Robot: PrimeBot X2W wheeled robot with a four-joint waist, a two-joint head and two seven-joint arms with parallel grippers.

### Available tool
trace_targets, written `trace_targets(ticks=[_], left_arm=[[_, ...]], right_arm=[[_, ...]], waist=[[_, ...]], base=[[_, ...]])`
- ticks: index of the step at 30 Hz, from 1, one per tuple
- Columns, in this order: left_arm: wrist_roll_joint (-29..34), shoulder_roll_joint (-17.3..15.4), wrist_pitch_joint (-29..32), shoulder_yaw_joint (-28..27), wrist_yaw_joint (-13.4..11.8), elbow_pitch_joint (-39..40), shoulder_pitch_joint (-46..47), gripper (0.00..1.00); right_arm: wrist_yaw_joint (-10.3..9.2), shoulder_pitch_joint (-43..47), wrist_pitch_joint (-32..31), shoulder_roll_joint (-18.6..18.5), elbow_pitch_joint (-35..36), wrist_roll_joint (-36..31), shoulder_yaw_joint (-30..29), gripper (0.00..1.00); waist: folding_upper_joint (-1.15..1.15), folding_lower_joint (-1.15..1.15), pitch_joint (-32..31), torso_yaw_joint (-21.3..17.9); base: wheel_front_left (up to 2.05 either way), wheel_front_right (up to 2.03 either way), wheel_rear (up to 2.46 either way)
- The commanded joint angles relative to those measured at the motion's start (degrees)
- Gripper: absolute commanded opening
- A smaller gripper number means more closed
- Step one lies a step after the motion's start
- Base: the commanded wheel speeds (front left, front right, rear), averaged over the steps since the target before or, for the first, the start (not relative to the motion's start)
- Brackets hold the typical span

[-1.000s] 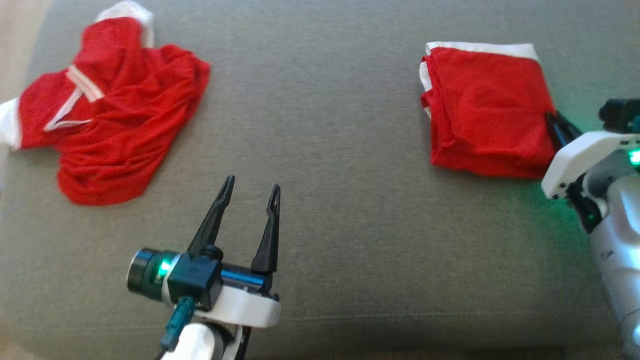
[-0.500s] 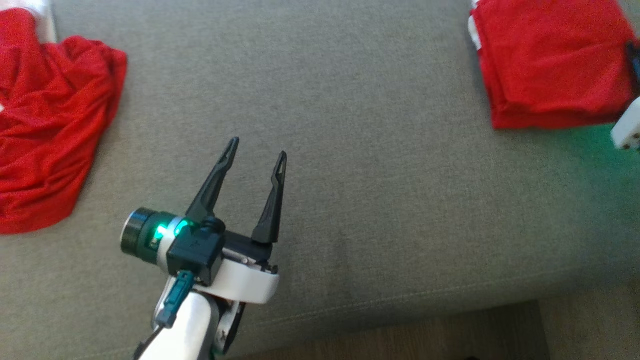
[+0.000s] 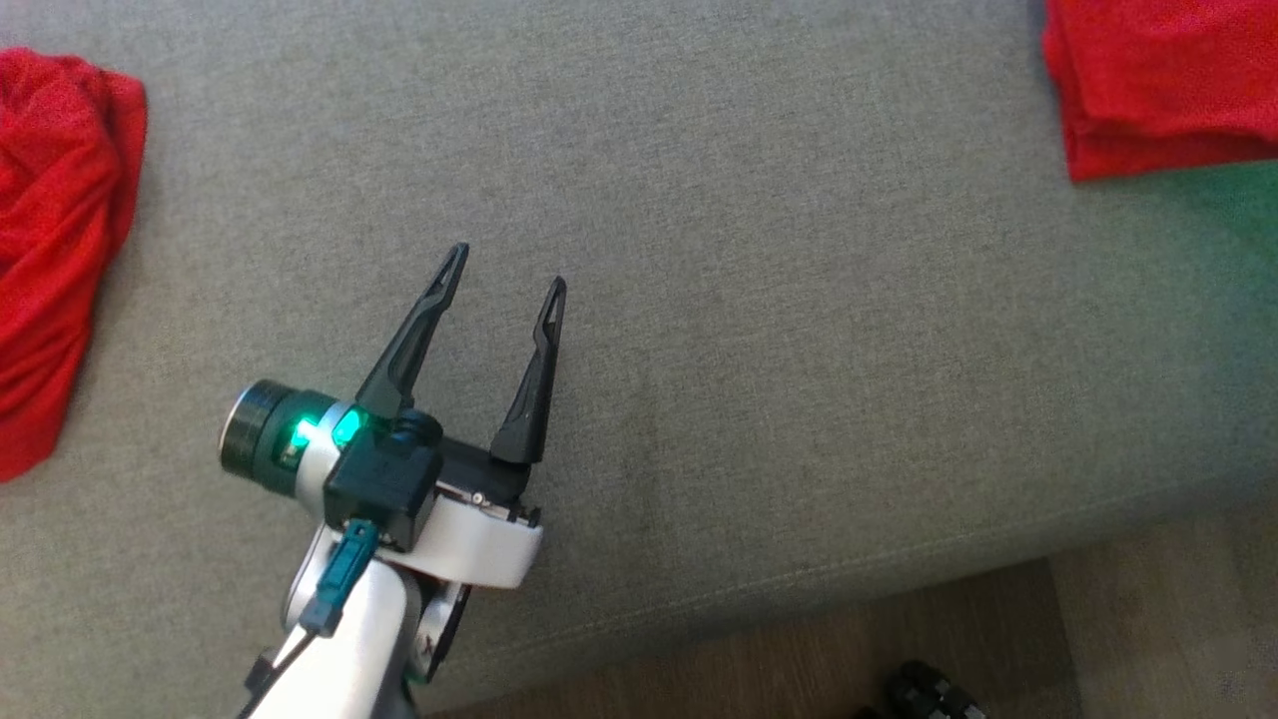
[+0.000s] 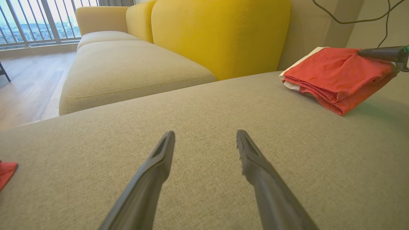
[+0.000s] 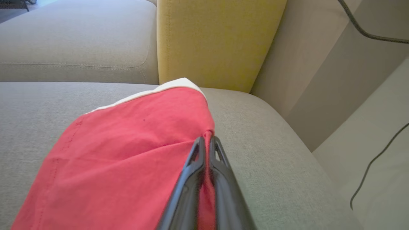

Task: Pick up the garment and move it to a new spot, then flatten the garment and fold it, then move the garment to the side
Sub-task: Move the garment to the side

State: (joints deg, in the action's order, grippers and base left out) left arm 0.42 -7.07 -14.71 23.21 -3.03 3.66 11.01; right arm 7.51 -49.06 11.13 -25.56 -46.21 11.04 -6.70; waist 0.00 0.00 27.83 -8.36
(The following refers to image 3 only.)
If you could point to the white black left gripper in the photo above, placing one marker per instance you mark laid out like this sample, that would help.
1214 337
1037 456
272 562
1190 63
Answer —
484 544

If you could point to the red white basketball jersey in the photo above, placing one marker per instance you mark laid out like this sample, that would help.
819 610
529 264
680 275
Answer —
50 250

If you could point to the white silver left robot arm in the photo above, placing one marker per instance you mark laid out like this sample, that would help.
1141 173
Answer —
344 659

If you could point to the folded plain red garment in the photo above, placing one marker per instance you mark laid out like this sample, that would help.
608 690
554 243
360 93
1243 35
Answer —
1158 80

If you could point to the black ridged wheel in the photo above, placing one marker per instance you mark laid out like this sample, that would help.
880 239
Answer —
929 694

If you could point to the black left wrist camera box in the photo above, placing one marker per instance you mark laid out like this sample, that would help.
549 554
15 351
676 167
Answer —
384 479

